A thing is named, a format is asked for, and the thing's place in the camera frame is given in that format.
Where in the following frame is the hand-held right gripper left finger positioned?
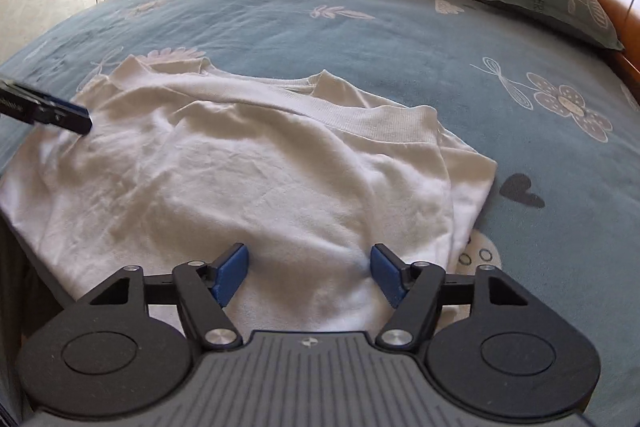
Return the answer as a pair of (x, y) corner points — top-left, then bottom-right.
(89, 243), (250, 353)

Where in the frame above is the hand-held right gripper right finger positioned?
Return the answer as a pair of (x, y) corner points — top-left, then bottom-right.
(370, 243), (529, 351)

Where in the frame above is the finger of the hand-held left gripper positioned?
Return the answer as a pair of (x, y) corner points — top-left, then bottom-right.
(0, 79), (93, 136)
(37, 94), (92, 120)

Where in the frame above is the white printed long-sleeve shirt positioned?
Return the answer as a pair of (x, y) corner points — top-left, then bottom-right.
(0, 54), (498, 343)

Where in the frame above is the blue floral bed sheet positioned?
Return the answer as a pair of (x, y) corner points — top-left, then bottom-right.
(0, 0), (640, 427)

